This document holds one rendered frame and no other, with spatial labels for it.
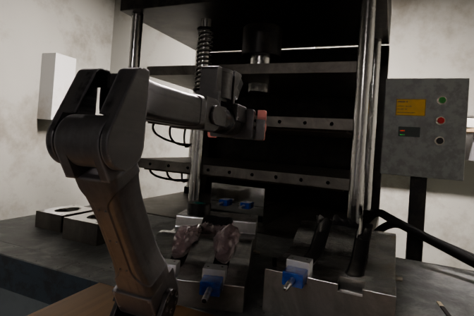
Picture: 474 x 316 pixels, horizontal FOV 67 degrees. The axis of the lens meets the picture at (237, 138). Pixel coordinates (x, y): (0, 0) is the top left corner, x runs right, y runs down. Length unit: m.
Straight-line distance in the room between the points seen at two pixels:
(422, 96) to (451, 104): 0.11
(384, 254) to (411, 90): 0.81
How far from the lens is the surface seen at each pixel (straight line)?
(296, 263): 0.81
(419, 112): 1.63
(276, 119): 1.64
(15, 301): 1.33
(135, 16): 2.05
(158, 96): 0.51
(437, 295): 1.13
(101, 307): 0.87
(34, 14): 3.71
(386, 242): 1.06
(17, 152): 3.55
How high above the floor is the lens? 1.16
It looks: 1 degrees up
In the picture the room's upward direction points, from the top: 4 degrees clockwise
